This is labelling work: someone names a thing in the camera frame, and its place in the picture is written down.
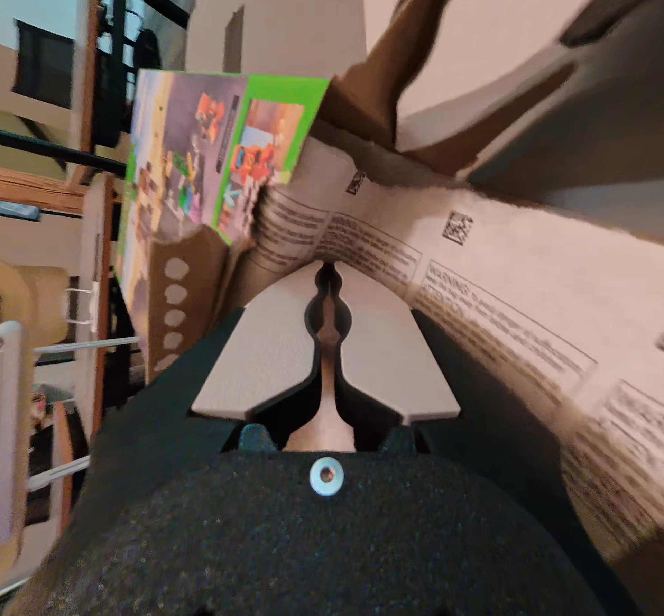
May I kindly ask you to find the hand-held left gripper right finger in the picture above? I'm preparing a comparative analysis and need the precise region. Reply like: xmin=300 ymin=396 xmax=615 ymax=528
xmin=332 ymin=260 xmax=462 ymax=451

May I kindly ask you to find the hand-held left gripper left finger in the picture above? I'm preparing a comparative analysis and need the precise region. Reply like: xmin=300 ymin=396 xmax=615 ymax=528
xmin=191 ymin=260 xmax=325 ymax=451

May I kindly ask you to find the large printed paper bag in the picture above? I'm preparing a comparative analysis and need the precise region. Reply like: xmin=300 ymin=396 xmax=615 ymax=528
xmin=244 ymin=139 xmax=664 ymax=566

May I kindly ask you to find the green toy set box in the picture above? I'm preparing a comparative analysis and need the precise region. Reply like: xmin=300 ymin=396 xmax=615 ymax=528
xmin=117 ymin=0 xmax=664 ymax=384

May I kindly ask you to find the beige chair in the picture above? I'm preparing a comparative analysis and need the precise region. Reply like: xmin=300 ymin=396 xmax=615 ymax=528
xmin=0 ymin=260 xmax=72 ymax=349

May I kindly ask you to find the white desk lamp stand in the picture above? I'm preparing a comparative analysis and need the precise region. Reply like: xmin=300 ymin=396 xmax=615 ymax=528
xmin=0 ymin=284 xmax=142 ymax=549

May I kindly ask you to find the black framed window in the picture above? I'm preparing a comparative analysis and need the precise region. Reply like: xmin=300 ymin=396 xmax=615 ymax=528
xmin=13 ymin=19 xmax=76 ymax=109

